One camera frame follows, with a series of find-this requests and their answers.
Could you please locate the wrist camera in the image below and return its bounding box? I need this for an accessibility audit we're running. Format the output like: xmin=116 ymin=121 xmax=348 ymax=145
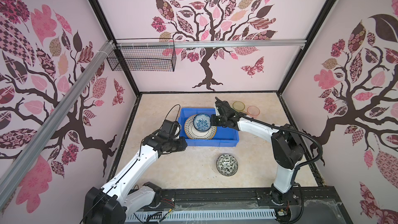
xmin=160 ymin=119 xmax=181 ymax=139
xmin=215 ymin=97 xmax=231 ymax=116

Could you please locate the black wire basket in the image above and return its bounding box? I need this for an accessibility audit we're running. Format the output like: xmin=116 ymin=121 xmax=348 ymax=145
xmin=107 ymin=37 xmax=177 ymax=72

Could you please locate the blue plastic bin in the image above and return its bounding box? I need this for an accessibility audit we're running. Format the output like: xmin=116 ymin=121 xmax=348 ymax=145
xmin=178 ymin=108 xmax=239 ymax=147

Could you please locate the white slotted cable duct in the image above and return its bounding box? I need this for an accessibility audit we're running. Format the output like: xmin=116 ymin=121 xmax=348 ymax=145
xmin=125 ymin=209 xmax=276 ymax=224

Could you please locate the pink transparent cup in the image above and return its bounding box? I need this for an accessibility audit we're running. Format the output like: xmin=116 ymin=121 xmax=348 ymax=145
xmin=247 ymin=106 xmax=261 ymax=118

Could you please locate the right black corrugated cable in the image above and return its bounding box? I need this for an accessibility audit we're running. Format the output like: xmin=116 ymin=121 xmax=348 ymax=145
xmin=215 ymin=97 xmax=324 ymax=169

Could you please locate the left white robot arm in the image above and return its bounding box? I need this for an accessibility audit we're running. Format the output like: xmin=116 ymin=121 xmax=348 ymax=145
xmin=80 ymin=132 xmax=188 ymax=224

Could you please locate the dotted plate yellow rim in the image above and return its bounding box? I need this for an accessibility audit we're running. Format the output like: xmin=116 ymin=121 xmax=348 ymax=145
xmin=184 ymin=115 xmax=217 ymax=140

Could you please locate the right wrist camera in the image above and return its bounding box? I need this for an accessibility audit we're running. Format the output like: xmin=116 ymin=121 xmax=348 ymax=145
xmin=215 ymin=97 xmax=231 ymax=116

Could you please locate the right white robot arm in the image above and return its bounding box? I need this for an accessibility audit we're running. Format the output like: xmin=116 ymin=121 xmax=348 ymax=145
xmin=210 ymin=112 xmax=304 ymax=204

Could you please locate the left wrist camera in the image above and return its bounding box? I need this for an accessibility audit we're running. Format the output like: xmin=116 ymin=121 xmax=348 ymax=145
xmin=160 ymin=119 xmax=181 ymax=139

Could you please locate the aluminium rail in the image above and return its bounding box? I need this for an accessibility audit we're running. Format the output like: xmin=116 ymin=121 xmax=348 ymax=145
xmin=117 ymin=39 xmax=307 ymax=48
xmin=1 ymin=40 xmax=115 ymax=207

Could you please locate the green black patterned bowl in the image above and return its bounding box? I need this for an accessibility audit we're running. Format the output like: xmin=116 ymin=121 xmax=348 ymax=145
xmin=216 ymin=154 xmax=238 ymax=177

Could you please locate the aluminium rail left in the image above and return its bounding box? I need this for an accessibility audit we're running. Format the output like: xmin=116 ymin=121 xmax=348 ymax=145
xmin=1 ymin=40 xmax=115 ymax=207

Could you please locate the green transparent cup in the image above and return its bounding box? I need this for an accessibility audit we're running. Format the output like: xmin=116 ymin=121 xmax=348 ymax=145
xmin=232 ymin=101 xmax=246 ymax=112

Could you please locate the aluminium rail back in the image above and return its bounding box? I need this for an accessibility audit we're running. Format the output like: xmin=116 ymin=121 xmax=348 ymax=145
xmin=117 ymin=39 xmax=307 ymax=48

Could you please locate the blue floral ceramic bowl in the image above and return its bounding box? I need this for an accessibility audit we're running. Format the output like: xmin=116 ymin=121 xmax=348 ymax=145
xmin=193 ymin=114 xmax=211 ymax=132

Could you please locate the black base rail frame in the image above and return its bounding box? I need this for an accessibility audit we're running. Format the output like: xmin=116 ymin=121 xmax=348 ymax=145
xmin=128 ymin=186 xmax=352 ymax=224

